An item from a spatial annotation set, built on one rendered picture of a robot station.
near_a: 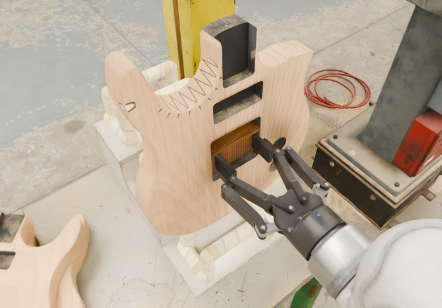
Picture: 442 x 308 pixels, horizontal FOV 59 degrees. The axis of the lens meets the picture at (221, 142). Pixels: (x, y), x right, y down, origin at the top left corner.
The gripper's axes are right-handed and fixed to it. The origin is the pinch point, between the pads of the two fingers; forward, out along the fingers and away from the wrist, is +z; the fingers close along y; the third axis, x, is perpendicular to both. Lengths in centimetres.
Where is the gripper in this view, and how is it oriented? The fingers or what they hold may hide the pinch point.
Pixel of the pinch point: (237, 151)
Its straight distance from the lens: 64.3
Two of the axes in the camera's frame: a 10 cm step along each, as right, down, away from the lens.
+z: -5.8, -6.0, 5.5
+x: -0.1, -6.7, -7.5
